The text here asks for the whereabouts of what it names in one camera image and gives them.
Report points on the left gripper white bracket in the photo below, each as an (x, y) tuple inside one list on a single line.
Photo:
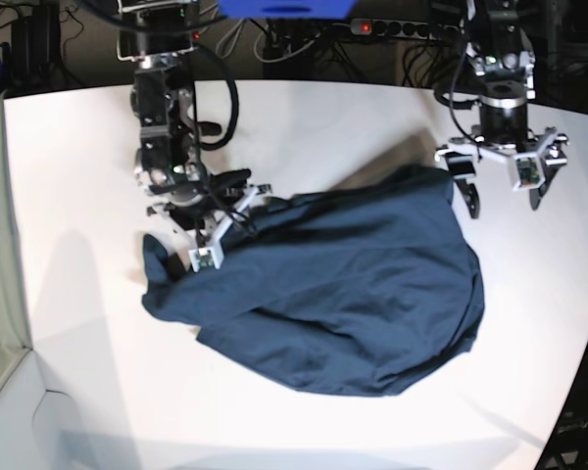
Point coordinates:
[(532, 165)]

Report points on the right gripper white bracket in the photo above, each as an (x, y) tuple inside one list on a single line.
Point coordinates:
[(205, 220)]

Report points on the dark blue t-shirt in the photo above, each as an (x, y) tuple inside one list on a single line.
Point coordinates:
[(358, 292)]

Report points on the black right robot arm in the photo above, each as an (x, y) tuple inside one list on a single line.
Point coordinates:
[(160, 37)]

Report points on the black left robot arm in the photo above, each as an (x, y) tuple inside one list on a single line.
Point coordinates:
[(495, 74)]

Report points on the black power strip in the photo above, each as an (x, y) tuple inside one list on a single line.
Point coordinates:
[(373, 31)]

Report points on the blue plastic bin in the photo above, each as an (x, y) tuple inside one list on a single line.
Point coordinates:
[(286, 9)]

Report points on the black computer tower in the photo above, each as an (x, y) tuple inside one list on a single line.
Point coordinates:
[(36, 44)]

